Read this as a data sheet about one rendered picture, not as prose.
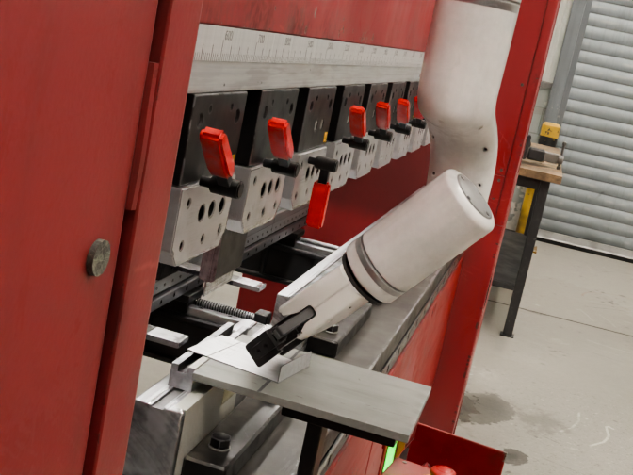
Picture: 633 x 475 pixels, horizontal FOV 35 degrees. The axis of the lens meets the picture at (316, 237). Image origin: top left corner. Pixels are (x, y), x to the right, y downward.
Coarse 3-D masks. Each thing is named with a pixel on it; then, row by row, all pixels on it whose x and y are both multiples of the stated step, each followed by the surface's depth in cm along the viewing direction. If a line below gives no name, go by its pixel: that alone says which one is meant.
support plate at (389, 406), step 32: (288, 352) 130; (224, 384) 116; (256, 384) 117; (288, 384) 119; (320, 384) 121; (352, 384) 123; (384, 384) 126; (416, 384) 128; (320, 416) 113; (352, 416) 113; (384, 416) 115; (416, 416) 117
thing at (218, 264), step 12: (228, 240) 120; (240, 240) 125; (216, 252) 118; (228, 252) 121; (240, 252) 126; (204, 264) 118; (216, 264) 118; (228, 264) 122; (240, 264) 127; (204, 276) 118; (216, 276) 119; (228, 276) 127; (204, 288) 119; (216, 288) 123
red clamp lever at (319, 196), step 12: (324, 156) 134; (324, 168) 133; (336, 168) 133; (324, 180) 134; (312, 192) 134; (324, 192) 134; (312, 204) 134; (324, 204) 134; (312, 216) 134; (324, 216) 135
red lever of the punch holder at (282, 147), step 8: (272, 120) 106; (280, 120) 106; (272, 128) 106; (280, 128) 106; (288, 128) 107; (272, 136) 107; (280, 136) 107; (288, 136) 107; (272, 144) 109; (280, 144) 108; (288, 144) 108; (272, 152) 110; (280, 152) 109; (288, 152) 109; (264, 160) 114; (272, 160) 113; (280, 160) 112; (288, 160) 112; (272, 168) 113; (280, 168) 113; (288, 168) 113; (296, 168) 113; (296, 176) 113
